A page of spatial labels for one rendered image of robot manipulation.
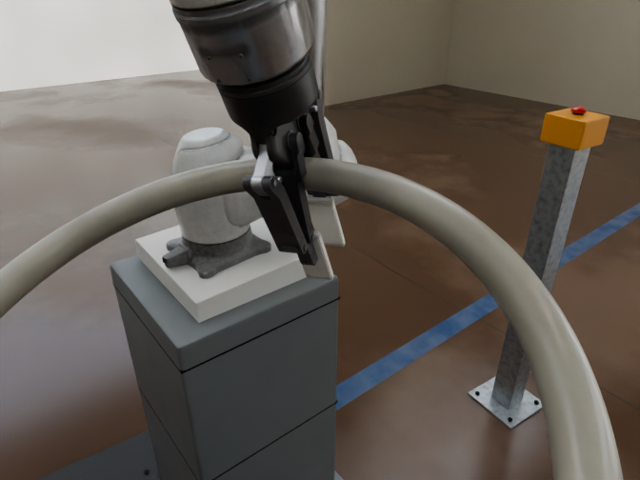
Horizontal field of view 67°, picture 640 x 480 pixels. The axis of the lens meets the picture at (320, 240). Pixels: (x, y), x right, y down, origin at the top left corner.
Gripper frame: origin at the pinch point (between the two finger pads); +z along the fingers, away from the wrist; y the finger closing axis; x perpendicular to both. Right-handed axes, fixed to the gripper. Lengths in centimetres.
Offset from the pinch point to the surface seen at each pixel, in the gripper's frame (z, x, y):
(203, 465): 67, -40, 11
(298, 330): 54, -24, -19
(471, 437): 141, 12, -35
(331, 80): 266, -200, -486
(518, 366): 128, 25, -58
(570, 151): 58, 33, -87
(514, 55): 317, 9, -614
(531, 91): 352, 34, -581
